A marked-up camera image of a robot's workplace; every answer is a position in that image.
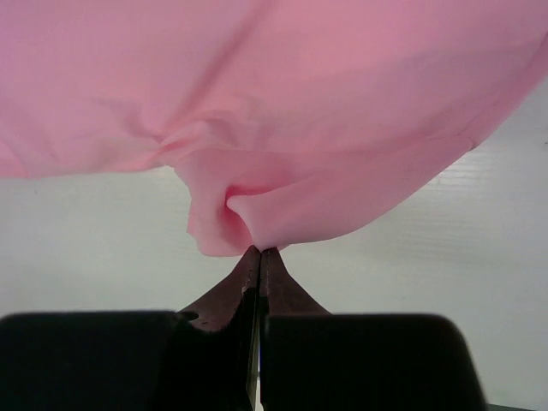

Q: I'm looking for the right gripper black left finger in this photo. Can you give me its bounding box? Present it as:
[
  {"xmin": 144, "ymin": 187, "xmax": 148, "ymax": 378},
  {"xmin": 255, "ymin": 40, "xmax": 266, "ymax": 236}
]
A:
[{"xmin": 1, "ymin": 248, "xmax": 260, "ymax": 410}]

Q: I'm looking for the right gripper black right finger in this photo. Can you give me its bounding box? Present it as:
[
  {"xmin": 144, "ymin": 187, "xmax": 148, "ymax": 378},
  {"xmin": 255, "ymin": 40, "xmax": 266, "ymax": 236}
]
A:
[{"xmin": 259, "ymin": 248, "xmax": 487, "ymax": 410}]

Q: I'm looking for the pink t shirt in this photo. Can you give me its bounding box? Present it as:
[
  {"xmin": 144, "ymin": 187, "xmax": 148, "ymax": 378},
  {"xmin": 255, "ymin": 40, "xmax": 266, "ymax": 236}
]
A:
[{"xmin": 1, "ymin": 1, "xmax": 547, "ymax": 256}]

